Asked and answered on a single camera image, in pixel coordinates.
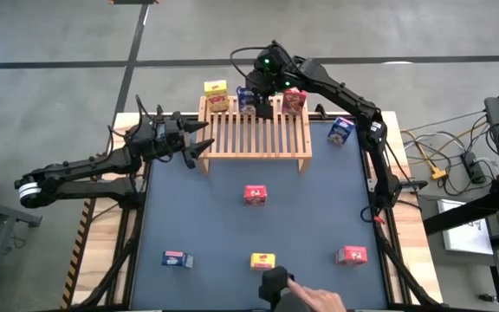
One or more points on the black diagonal support beam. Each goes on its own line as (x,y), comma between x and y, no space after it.
(457,216)

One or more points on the wooden slatted shelf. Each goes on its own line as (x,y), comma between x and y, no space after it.
(254,154)

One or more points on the yellow Corn Pops cereal box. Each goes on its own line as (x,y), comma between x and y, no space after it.
(262,261)
(216,97)

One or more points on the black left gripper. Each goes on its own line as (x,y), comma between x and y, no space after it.
(165,138)

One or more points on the person's hand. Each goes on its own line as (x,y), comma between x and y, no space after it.
(323,301)

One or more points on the grey metal desk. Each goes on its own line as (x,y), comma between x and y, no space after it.
(2,213)

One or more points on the white sheet with drawing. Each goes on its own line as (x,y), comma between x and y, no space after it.
(466,236)

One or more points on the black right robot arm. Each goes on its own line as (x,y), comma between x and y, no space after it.
(345,97)

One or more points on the small black floor item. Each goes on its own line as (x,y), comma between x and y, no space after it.
(486,298)

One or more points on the black handheld device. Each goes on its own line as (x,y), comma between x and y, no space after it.
(273,281)

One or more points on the blue Frosted Flakes cereal box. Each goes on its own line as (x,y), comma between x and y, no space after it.
(341,130)
(245,102)
(177,258)

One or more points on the black power strip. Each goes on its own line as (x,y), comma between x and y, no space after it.
(472,167)

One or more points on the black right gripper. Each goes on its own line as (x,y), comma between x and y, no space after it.
(267,86)

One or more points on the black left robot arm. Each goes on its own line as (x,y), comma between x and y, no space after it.
(85,164)

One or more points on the black metal table frame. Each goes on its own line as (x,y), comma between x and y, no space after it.
(132,260)

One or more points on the yellow black hazard strip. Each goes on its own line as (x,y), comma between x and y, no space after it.
(78,251)

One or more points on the red Froot Loops cereal box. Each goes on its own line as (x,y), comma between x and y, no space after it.
(351,255)
(293,102)
(255,195)

